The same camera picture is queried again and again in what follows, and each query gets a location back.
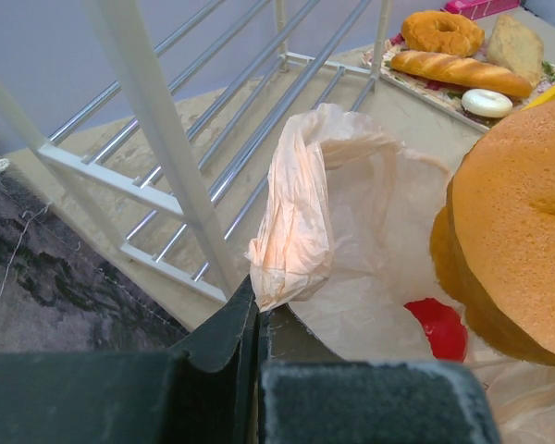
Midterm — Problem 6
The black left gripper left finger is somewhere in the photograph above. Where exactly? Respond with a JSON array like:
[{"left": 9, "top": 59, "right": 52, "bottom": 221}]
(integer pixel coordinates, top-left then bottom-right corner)
[{"left": 0, "top": 280, "right": 258, "bottom": 443}]

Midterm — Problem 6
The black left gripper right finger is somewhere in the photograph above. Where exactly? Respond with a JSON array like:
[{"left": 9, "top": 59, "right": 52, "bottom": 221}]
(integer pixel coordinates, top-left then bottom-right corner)
[{"left": 257, "top": 306, "right": 501, "bottom": 443}]

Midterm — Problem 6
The red apple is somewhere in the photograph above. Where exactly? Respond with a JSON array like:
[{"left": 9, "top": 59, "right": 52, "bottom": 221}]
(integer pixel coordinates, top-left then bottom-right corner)
[{"left": 404, "top": 298, "right": 468, "bottom": 363}]

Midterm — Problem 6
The translucent orange plastic bag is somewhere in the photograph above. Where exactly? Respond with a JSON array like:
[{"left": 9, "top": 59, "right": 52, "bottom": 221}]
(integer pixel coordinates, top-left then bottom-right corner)
[{"left": 247, "top": 104, "right": 555, "bottom": 443}]

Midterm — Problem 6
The cream canvas tote bag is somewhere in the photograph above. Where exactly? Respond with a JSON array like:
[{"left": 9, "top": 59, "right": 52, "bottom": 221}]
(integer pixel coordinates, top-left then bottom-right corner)
[{"left": 0, "top": 159, "right": 188, "bottom": 352}]

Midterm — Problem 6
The large brown muffin bread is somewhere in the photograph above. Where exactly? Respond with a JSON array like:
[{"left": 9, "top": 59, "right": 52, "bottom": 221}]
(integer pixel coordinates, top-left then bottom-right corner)
[{"left": 429, "top": 100, "right": 555, "bottom": 366}]

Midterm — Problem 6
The white glazed doughnut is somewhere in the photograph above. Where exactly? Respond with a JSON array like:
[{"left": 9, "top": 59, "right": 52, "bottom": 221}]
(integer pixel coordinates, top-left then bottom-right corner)
[{"left": 461, "top": 89, "right": 513, "bottom": 118}]

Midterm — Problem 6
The white metal shoe rack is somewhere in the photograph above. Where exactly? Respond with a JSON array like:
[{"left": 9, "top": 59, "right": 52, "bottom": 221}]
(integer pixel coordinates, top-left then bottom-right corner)
[{"left": 0, "top": 0, "right": 394, "bottom": 304}]

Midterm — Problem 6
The baguette bread loaf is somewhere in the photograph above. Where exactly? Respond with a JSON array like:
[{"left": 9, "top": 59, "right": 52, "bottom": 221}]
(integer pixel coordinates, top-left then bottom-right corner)
[{"left": 389, "top": 50, "right": 533, "bottom": 98}]

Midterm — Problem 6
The tan triangular pastry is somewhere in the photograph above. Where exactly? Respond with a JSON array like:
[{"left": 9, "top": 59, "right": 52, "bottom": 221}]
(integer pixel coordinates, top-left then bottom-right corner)
[{"left": 486, "top": 14, "right": 544, "bottom": 88}]

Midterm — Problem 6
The pink box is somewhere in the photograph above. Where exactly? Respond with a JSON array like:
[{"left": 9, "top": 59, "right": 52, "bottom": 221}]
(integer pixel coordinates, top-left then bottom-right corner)
[{"left": 440, "top": 0, "right": 521, "bottom": 20}]

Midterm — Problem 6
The orange ring doughnut bread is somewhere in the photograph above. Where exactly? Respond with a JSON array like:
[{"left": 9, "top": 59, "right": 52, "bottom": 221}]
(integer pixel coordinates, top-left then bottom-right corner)
[{"left": 401, "top": 10, "right": 485, "bottom": 57}]

